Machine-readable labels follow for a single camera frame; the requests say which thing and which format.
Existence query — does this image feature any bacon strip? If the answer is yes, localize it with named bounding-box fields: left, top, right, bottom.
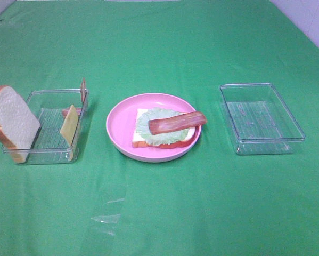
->
left=62, top=77, right=86, bottom=118
left=148, top=111, right=207, bottom=135

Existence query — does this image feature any green lettuce leaf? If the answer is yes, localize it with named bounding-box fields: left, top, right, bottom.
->
left=135, top=107, right=191, bottom=147

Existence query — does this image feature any toast bread slice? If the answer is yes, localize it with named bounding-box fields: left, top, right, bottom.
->
left=0, top=85, right=40, bottom=150
left=132, top=108, right=197, bottom=149

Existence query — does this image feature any yellow cheese slice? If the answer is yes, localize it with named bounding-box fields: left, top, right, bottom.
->
left=60, top=105, right=79, bottom=162

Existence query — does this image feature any pink round plate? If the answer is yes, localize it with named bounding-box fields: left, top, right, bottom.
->
left=106, top=93, right=201, bottom=163

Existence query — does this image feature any green tablecloth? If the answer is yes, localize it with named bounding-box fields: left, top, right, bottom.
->
left=0, top=1, right=319, bottom=255

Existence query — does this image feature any right clear plastic tray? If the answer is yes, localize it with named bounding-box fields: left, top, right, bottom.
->
left=219, top=83, right=306, bottom=155

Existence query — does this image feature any clear plastic tray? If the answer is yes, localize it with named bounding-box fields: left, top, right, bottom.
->
left=219, top=83, right=306, bottom=155
left=2, top=89, right=90, bottom=165

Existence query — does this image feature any clear tape strip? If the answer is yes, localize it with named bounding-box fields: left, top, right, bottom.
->
left=90, top=184, right=126, bottom=237

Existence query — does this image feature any left clear plastic tray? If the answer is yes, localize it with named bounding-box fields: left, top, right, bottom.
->
left=2, top=89, right=90, bottom=165

